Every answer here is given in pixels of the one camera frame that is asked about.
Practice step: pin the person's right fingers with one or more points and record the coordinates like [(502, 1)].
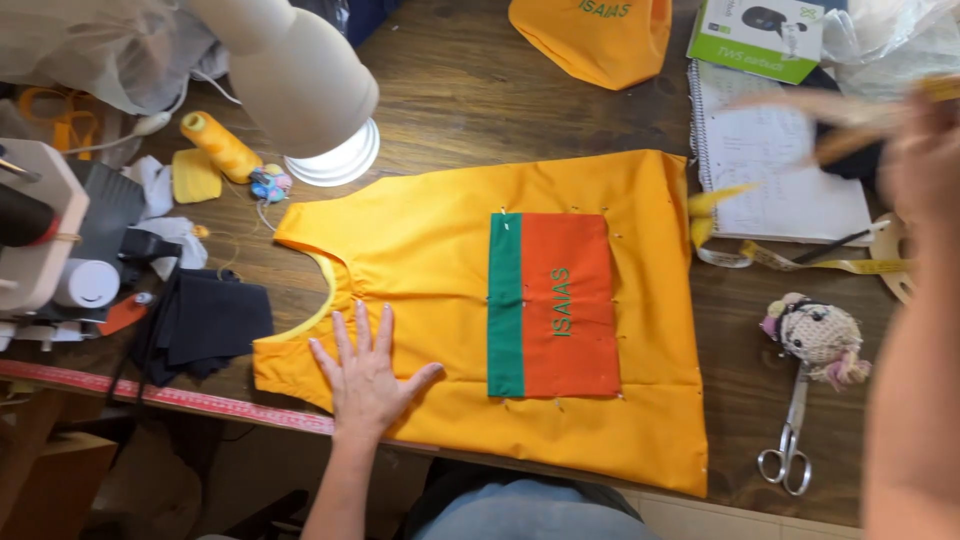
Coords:
[(926, 124)]

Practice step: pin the red measuring tape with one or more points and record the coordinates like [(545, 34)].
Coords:
[(165, 394)]

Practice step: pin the person's blue jeans lap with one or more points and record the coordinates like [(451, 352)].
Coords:
[(525, 510)]

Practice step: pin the black pouch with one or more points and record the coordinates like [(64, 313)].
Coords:
[(855, 154)]

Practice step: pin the wooden curve template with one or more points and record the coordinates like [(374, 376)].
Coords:
[(891, 255)]

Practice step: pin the tan wooden ruler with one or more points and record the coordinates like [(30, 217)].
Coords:
[(847, 116)]

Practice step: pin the black fabric pile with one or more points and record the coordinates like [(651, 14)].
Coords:
[(206, 322)]

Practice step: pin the colourful pincushion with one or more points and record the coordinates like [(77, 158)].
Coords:
[(270, 183)]

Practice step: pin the yellow thread cone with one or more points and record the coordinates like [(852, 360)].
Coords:
[(220, 146)]

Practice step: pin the silver scissors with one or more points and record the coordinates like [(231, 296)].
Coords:
[(789, 442)]

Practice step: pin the clear plastic bag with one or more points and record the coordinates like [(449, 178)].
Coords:
[(892, 41)]

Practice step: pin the yellow cloth piece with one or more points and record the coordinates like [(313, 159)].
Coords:
[(195, 177)]

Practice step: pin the black pencil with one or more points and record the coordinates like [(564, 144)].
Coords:
[(832, 246)]

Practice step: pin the yellow sleeveless garment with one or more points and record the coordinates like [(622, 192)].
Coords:
[(427, 247)]

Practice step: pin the white spiral notebook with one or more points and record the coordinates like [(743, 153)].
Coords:
[(765, 172)]

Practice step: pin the person's left hand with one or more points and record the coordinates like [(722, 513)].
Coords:
[(364, 390)]

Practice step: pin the sheer grey fabric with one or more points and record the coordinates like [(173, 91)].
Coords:
[(90, 45)]

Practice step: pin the white cloth scraps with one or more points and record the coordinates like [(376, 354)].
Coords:
[(161, 217)]

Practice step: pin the yellow fabric scraps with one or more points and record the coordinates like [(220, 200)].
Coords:
[(709, 210)]

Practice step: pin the brown wooden box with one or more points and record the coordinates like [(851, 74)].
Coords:
[(52, 484)]

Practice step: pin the person's right hand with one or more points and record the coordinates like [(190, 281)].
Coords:
[(930, 165)]

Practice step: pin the white sewing machine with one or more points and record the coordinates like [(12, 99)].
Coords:
[(45, 225)]

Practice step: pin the folded yellow garment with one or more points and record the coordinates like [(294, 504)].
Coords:
[(592, 41)]

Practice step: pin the green and white earbuds box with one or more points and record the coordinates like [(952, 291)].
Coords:
[(757, 37)]

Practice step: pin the yellow measuring tape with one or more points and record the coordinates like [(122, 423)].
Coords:
[(787, 261)]

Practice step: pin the orange and green pocket patch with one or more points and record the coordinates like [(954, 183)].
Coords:
[(570, 307)]

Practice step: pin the crochet doll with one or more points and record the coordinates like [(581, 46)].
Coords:
[(817, 337)]

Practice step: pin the beige desk lamp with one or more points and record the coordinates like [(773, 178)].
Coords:
[(296, 82)]

